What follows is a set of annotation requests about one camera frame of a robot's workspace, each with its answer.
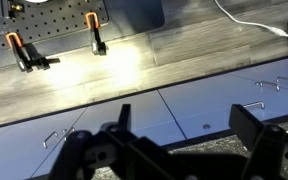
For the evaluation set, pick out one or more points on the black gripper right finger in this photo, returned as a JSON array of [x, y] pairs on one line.
[[247, 126]]

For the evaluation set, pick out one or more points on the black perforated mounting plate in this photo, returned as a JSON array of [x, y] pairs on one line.
[[50, 20]]

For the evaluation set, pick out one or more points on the round cabinet lock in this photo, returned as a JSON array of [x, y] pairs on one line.
[[206, 126]]

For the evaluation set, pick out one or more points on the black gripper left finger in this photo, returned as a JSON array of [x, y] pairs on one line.
[[124, 116]]

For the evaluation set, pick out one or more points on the grey robot stand platform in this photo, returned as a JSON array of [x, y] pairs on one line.
[[134, 16]]

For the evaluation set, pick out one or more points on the white cabinet front with lock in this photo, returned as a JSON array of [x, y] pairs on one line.
[[217, 106]]

